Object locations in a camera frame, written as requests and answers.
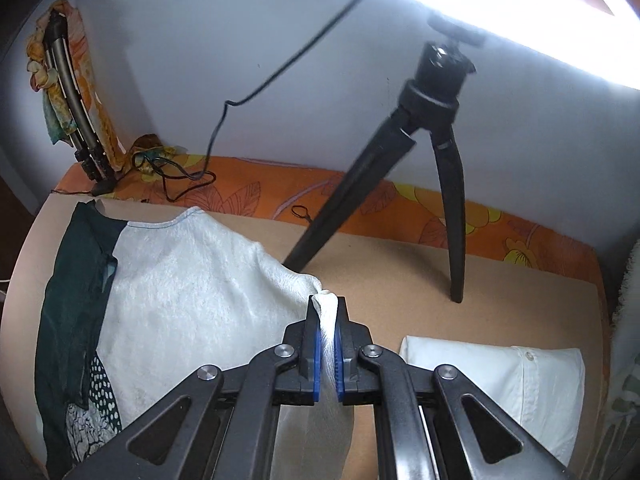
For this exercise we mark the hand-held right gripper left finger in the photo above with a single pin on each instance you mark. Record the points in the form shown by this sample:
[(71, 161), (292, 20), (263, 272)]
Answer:
[(312, 360)]

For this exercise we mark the folded black stand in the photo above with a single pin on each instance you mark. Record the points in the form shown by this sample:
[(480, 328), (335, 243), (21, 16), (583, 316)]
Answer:
[(60, 75)]

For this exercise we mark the small crumpled floral cloth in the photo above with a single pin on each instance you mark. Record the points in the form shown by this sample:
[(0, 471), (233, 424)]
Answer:
[(150, 147)]

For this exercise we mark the folded white shirt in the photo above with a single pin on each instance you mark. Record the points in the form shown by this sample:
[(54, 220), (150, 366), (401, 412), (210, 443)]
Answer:
[(500, 375)]

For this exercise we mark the orange floral scarf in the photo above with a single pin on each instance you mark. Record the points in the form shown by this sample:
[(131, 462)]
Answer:
[(92, 105)]

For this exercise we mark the stack of cloths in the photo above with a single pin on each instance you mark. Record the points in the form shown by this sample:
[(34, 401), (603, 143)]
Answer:
[(70, 285)]

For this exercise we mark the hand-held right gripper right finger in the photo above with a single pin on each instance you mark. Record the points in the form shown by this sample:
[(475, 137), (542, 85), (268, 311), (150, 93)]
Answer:
[(340, 365)]

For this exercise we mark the beige blanket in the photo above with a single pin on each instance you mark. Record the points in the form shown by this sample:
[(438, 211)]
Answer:
[(390, 280)]

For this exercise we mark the black tripod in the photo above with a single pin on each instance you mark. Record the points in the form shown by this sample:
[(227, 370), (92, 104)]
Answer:
[(450, 160)]

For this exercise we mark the white fleece garment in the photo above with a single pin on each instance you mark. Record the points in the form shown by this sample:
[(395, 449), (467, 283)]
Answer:
[(190, 300)]

